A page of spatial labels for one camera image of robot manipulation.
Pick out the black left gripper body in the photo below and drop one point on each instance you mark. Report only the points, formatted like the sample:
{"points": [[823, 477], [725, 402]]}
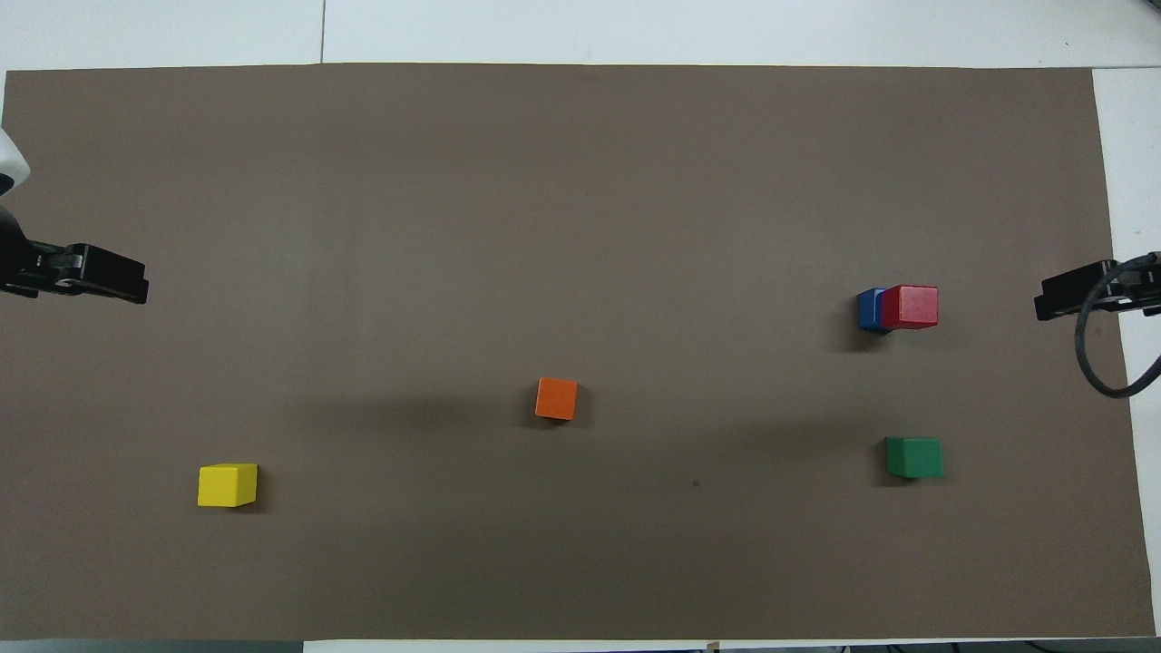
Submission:
{"points": [[9, 240]]}

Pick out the red cube block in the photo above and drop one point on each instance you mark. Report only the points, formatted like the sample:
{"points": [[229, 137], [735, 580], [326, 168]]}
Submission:
{"points": [[912, 307]]}

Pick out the blue cube block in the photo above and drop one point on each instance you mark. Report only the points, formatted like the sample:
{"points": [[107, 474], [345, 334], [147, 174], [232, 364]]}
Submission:
{"points": [[869, 310]]}

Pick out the green cube block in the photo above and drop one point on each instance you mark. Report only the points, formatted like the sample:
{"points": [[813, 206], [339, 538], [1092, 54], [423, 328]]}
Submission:
{"points": [[914, 458]]}

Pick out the yellow cube block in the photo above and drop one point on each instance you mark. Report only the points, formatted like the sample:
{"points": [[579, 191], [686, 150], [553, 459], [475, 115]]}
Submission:
{"points": [[227, 485]]}

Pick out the orange cube block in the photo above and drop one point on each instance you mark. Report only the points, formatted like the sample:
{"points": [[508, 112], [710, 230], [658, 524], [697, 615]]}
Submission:
{"points": [[556, 399]]}

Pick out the brown paper table mat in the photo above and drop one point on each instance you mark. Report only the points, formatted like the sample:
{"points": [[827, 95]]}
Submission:
{"points": [[544, 227]]}

